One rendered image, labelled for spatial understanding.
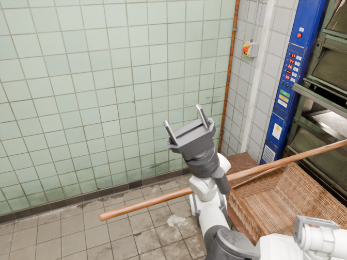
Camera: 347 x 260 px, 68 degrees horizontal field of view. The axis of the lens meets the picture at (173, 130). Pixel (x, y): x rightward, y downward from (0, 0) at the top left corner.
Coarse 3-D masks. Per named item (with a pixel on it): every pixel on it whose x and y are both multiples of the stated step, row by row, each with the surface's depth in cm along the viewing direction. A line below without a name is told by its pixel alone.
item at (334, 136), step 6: (300, 120) 172; (306, 120) 167; (312, 120) 165; (312, 126) 163; (318, 126) 159; (324, 126) 159; (318, 132) 160; (324, 132) 155; (330, 132) 154; (336, 132) 154; (330, 138) 152; (336, 138) 149; (342, 138) 148
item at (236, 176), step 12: (336, 144) 139; (300, 156) 131; (252, 168) 123; (264, 168) 124; (228, 180) 118; (180, 192) 111; (192, 192) 113; (132, 204) 105; (144, 204) 106; (108, 216) 101
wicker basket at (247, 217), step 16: (256, 176) 179; (272, 176) 186; (304, 176) 172; (240, 192) 183; (256, 192) 190; (272, 192) 192; (288, 192) 183; (304, 192) 172; (320, 192) 162; (240, 208) 170; (272, 208) 180; (288, 208) 180; (304, 208) 172; (336, 208) 152; (256, 224) 154; (272, 224) 169; (288, 224) 169; (256, 240) 158
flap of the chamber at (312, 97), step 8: (296, 88) 150; (312, 88) 154; (320, 88) 157; (312, 96) 141; (328, 96) 144; (336, 96) 147; (320, 104) 137; (328, 104) 133; (344, 104) 137; (336, 112) 129; (344, 112) 125
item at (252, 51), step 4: (244, 44) 200; (248, 44) 196; (252, 44) 194; (256, 44) 195; (248, 48) 197; (252, 48) 195; (256, 48) 197; (244, 52) 202; (248, 52) 197; (252, 52) 197; (256, 52) 198; (248, 56) 198; (252, 56) 199
